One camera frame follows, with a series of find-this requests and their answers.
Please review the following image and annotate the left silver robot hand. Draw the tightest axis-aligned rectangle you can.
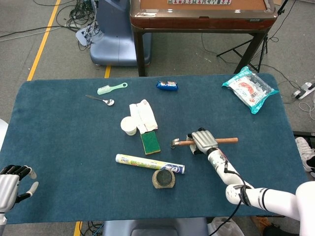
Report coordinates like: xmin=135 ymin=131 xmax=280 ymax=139
xmin=0 ymin=164 xmax=39 ymax=214

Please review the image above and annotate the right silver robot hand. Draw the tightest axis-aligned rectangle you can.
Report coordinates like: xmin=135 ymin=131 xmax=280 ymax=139
xmin=186 ymin=127 xmax=220 ymax=156

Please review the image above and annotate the wooden handled claw hammer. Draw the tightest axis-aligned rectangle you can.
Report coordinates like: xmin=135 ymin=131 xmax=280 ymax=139
xmin=170 ymin=137 xmax=239 ymax=150

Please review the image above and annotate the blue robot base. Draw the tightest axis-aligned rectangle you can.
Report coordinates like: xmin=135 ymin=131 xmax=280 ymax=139
xmin=89 ymin=0 xmax=152 ymax=66

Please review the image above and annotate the blue own robot base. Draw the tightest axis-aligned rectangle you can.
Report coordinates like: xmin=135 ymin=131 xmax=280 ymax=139
xmin=102 ymin=217 xmax=210 ymax=236

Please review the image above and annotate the green and yellow sponge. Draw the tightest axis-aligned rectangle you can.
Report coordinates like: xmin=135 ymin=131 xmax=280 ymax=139
xmin=140 ymin=130 xmax=161 ymax=156

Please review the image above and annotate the white folded cloth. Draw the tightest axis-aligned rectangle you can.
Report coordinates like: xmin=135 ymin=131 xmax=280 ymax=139
xmin=129 ymin=98 xmax=158 ymax=135

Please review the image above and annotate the toothpaste tube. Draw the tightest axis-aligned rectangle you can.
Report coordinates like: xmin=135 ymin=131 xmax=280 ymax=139
xmin=115 ymin=153 xmax=186 ymax=175

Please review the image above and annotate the blue cookie packet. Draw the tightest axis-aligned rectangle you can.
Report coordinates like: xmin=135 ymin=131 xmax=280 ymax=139
xmin=155 ymin=80 xmax=179 ymax=92

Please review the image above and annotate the teal snack bag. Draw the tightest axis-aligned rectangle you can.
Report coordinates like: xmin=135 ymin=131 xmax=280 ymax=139
xmin=221 ymin=65 xmax=280 ymax=115

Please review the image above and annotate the blue table cloth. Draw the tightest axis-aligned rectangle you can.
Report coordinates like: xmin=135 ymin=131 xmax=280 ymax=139
xmin=0 ymin=72 xmax=311 ymax=225

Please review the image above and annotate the white paper cup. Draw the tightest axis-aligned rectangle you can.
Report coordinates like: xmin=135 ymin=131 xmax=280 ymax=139
xmin=120 ymin=116 xmax=137 ymax=136

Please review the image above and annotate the clear plastic bag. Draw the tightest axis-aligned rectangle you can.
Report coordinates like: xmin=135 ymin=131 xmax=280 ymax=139
xmin=208 ymin=216 xmax=246 ymax=236

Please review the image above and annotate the white sneaker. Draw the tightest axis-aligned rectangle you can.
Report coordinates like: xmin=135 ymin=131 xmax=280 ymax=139
xmin=294 ymin=136 xmax=315 ymax=172

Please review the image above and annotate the metal spoon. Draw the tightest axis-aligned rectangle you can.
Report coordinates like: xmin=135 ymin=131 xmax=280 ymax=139
xmin=85 ymin=94 xmax=115 ymax=107

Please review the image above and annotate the green plastic brush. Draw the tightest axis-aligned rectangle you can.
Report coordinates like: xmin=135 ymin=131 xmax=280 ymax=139
xmin=96 ymin=82 xmax=128 ymax=96

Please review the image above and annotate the brown mahjong table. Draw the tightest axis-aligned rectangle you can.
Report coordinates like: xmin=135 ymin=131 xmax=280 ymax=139
xmin=129 ymin=0 xmax=279 ymax=77

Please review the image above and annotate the row of upright mahjong tiles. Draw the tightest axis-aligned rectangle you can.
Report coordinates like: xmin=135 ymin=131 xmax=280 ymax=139
xmin=167 ymin=0 xmax=232 ymax=5

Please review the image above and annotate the white power strip with plugs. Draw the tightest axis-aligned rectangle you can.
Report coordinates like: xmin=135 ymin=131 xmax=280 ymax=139
xmin=75 ymin=26 xmax=95 ymax=47

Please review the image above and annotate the black cable bundle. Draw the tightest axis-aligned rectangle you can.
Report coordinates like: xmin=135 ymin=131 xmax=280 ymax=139
xmin=56 ymin=0 xmax=99 ymax=51

